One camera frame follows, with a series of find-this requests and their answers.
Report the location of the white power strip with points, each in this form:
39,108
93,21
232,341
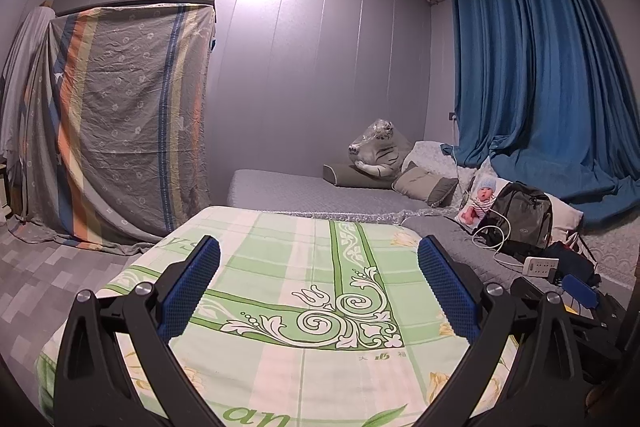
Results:
540,267

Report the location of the grey pillow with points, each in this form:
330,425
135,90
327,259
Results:
350,177

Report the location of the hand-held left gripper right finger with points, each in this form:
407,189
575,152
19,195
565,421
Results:
447,292

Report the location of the white cabinet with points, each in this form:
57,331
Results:
4,202

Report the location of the dark green backpack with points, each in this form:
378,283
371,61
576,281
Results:
520,217

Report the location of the striped grey bed sheet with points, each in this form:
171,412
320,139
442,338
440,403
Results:
125,122

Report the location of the blue curtain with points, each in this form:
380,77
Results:
540,72

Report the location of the green floral tablecloth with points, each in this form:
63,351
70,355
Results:
300,267

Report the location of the baby print pillow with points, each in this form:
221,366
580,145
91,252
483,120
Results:
482,199

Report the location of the white pillow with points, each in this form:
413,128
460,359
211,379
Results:
567,219

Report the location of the plain grey hanging cloth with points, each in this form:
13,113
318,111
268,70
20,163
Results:
25,82

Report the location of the dark bag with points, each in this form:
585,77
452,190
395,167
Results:
570,259

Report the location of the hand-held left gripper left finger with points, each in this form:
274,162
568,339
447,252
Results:
192,287

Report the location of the grey and beige cushion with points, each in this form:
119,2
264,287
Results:
420,184

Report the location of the white tiger plush toy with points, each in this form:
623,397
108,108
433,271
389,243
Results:
385,152

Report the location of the light patterned quilt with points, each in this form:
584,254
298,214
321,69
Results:
430,152

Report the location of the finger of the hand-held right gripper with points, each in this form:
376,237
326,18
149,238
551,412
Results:
580,289
530,287

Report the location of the grey mattress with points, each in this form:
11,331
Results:
300,187

